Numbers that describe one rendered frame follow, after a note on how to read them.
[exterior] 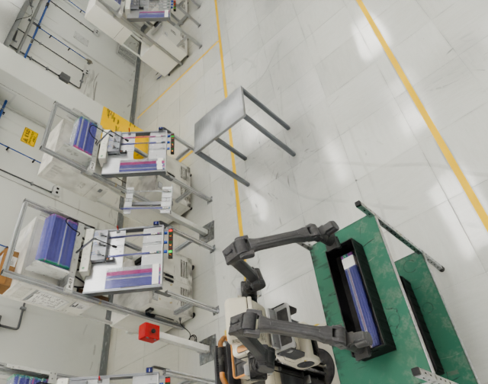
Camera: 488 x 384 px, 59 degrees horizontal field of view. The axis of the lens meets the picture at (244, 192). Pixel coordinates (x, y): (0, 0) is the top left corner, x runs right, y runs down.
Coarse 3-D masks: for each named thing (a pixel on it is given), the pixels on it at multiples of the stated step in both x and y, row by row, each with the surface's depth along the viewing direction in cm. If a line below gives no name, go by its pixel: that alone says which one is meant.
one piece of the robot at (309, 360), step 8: (256, 304) 236; (264, 312) 239; (256, 320) 228; (256, 328) 224; (264, 336) 227; (240, 344) 224; (304, 344) 248; (240, 352) 222; (248, 352) 220; (312, 352) 247; (280, 360) 243; (288, 360) 243; (296, 360) 244; (304, 360) 246; (312, 360) 247; (296, 368) 255; (304, 368) 256
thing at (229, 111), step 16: (240, 96) 423; (208, 112) 456; (224, 112) 432; (240, 112) 410; (272, 112) 462; (208, 128) 440; (224, 128) 418; (256, 128) 419; (288, 128) 477; (208, 144) 430; (224, 144) 489; (208, 160) 448
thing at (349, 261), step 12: (348, 264) 227; (348, 276) 224; (360, 276) 221; (360, 288) 217; (360, 300) 214; (360, 312) 211; (372, 312) 209; (360, 324) 208; (372, 324) 204; (372, 336) 201
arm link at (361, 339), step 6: (348, 336) 181; (354, 336) 179; (360, 336) 178; (366, 336) 178; (348, 342) 180; (354, 342) 178; (360, 342) 178; (366, 342) 177; (372, 342) 180; (342, 348) 180
